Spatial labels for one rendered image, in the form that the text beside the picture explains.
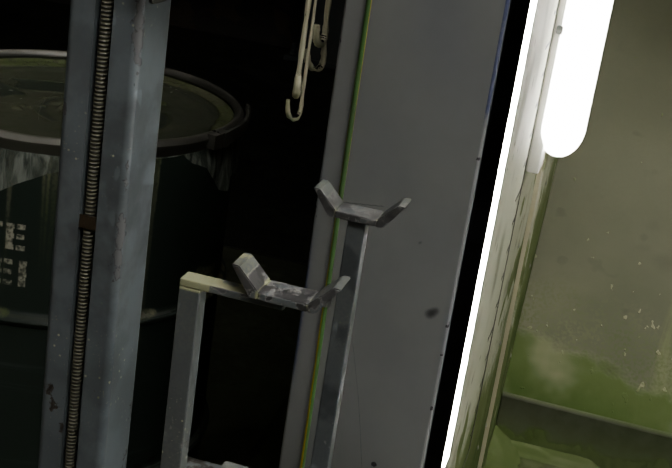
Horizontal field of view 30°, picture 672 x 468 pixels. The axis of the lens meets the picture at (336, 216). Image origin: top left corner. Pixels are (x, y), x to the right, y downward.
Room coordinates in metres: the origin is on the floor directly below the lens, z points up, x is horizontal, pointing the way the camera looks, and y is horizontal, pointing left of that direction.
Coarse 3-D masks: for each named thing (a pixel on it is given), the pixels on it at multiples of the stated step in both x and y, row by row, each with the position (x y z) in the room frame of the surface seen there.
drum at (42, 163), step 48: (0, 144) 1.75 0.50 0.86; (48, 144) 1.75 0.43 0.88; (192, 144) 1.86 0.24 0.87; (0, 192) 1.75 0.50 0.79; (48, 192) 1.75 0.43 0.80; (192, 192) 1.88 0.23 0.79; (0, 240) 1.75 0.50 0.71; (48, 240) 1.76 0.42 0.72; (192, 240) 1.89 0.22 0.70; (0, 288) 1.75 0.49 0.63; (48, 288) 1.76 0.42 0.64; (144, 288) 1.82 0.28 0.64; (0, 336) 1.75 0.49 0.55; (144, 336) 1.83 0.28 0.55; (0, 384) 1.75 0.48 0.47; (144, 384) 1.83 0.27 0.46; (0, 432) 1.75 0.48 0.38; (144, 432) 1.84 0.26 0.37; (192, 432) 1.96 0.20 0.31
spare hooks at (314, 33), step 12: (312, 12) 1.44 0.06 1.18; (324, 12) 1.48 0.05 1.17; (312, 24) 1.44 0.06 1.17; (324, 24) 1.48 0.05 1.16; (312, 36) 1.44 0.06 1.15; (324, 36) 1.48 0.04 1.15; (300, 48) 1.43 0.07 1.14; (324, 48) 1.48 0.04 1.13; (300, 60) 1.43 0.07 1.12; (324, 60) 1.49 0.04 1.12; (300, 72) 1.43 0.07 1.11; (300, 84) 1.40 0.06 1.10; (288, 108) 1.41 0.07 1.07; (300, 108) 1.44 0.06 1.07
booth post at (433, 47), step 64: (384, 0) 1.38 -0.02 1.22; (448, 0) 1.36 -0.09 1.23; (384, 64) 1.37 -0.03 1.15; (448, 64) 1.36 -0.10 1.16; (384, 128) 1.37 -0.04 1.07; (448, 128) 1.36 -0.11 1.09; (384, 192) 1.37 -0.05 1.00; (448, 192) 1.35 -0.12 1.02; (320, 256) 1.38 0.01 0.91; (384, 256) 1.37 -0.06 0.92; (448, 256) 1.35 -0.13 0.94; (384, 320) 1.36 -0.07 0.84; (448, 320) 1.35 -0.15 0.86; (320, 384) 1.38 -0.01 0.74; (384, 384) 1.36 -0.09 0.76; (384, 448) 1.36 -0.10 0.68
